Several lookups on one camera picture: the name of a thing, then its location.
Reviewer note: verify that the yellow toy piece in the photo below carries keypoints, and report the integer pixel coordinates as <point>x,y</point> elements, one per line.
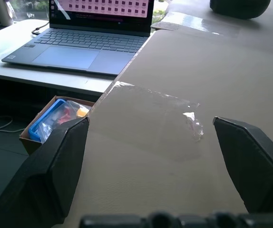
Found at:
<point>81,113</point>

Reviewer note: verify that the clear plastic bag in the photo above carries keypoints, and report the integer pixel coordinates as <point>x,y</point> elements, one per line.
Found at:
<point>48,124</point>

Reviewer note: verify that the clear tape strip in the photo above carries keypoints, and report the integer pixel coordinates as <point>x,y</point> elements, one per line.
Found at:
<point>165,104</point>

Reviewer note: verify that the white cylinder roll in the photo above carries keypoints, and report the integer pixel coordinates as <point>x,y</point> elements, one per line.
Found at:
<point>4,13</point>

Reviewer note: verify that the red toy piece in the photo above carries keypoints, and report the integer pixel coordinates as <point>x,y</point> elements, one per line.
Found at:
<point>64,116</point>

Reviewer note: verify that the black rounded object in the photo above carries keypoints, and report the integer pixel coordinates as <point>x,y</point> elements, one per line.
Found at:
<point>238,8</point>

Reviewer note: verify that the brown cardboard box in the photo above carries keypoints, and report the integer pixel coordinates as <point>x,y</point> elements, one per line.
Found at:
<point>29,145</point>

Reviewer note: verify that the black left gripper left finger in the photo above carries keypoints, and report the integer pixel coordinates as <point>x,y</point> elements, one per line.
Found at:
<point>43,175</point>

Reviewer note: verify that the blue plastic tray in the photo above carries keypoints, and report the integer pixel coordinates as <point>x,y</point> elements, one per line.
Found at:
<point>34,133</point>

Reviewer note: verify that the white side desk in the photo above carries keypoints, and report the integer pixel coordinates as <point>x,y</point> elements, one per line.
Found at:
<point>55,81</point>

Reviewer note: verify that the grey open laptop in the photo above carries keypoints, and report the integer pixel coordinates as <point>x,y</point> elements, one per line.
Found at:
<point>84,42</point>

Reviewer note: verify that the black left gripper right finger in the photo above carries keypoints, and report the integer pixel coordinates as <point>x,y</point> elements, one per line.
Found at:
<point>255,166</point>

